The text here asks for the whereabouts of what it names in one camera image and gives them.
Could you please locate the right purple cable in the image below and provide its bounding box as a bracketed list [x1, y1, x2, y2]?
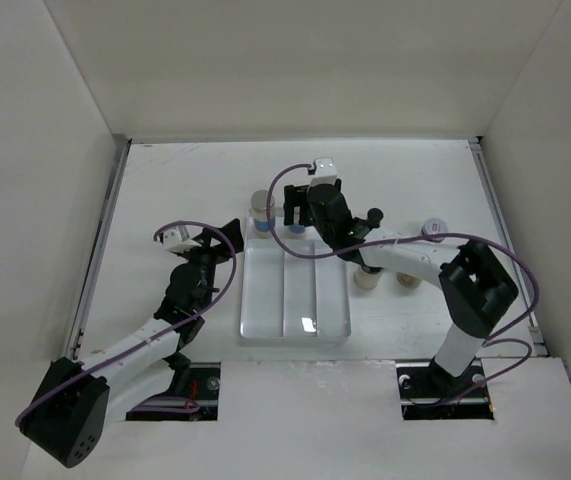
[268, 162, 539, 396]

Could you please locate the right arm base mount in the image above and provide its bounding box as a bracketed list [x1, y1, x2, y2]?
[396, 364, 494, 421]

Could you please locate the black-lid white spice jar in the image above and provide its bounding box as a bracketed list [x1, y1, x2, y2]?
[354, 267, 382, 290]

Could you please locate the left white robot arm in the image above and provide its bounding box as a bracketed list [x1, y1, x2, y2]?
[15, 218, 244, 468]

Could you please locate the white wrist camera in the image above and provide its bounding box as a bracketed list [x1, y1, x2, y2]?
[154, 225, 193, 253]
[308, 157, 338, 187]

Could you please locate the clear plastic organizer tray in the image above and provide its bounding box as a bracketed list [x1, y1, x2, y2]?
[239, 212, 351, 346]

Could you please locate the black-lid tan spice jar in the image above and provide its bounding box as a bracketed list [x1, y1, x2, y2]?
[396, 272, 422, 290]

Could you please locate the small black-lid spice bottle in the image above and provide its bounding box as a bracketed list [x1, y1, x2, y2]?
[367, 208, 384, 228]

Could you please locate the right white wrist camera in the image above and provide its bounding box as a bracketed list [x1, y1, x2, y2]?
[308, 157, 338, 187]

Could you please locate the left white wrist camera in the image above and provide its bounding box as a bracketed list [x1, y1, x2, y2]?
[154, 225, 193, 253]

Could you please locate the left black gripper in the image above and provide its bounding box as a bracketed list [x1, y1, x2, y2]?
[177, 219, 242, 310]

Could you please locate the red-label white-lid jar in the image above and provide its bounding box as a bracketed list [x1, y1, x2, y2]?
[421, 217, 449, 243]

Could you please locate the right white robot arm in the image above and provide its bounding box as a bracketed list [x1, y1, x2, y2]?
[284, 182, 519, 396]

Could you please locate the silver-lid blue-label shaker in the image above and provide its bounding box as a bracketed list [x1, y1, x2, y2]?
[250, 190, 275, 238]
[287, 224, 306, 236]

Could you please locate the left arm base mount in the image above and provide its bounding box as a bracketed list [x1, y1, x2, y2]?
[125, 353, 222, 422]

